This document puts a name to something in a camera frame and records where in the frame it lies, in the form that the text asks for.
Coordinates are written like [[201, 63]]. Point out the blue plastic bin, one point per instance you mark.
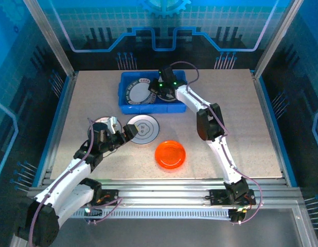
[[154, 108]]

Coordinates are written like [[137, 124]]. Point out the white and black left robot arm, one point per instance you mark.
[[69, 177]]

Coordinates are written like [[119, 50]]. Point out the aluminium side rail blue edge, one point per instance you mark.
[[61, 115], [272, 128]]

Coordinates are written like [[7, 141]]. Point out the grey plate quatrefoil print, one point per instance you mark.
[[148, 131]]

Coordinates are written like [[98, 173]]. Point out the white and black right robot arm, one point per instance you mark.
[[223, 157]]

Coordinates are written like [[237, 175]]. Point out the aluminium frame post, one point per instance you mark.
[[49, 38], [277, 38]]

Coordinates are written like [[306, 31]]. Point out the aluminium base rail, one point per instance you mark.
[[161, 191]]

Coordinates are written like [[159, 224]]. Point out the translucent orange-red plate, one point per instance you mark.
[[170, 154]]

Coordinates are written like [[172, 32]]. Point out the white plate dark lettered rim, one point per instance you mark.
[[138, 92]]

